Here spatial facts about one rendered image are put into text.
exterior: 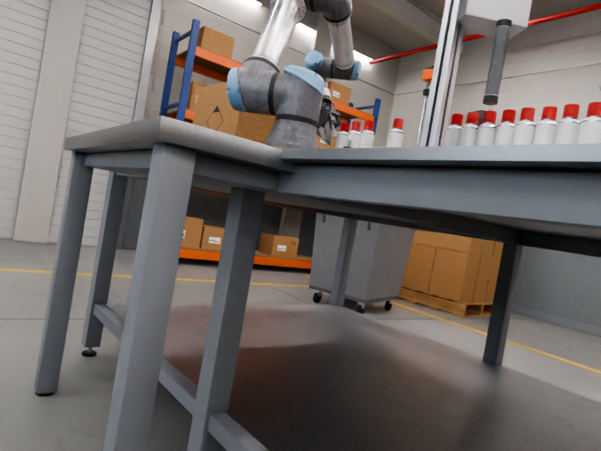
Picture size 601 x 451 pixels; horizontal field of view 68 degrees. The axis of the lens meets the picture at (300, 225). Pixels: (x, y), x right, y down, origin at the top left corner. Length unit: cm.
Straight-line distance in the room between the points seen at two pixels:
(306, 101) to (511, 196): 71
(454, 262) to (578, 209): 425
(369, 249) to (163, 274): 285
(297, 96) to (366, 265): 253
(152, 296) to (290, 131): 58
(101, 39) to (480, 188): 515
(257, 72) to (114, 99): 427
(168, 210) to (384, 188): 37
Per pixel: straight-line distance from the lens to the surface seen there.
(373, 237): 356
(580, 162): 56
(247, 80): 126
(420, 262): 502
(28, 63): 538
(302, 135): 118
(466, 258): 477
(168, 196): 81
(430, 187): 68
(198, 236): 502
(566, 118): 128
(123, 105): 549
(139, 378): 87
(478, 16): 134
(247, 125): 153
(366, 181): 76
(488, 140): 135
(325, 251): 377
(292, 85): 121
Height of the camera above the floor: 70
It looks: 1 degrees down
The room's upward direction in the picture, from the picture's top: 10 degrees clockwise
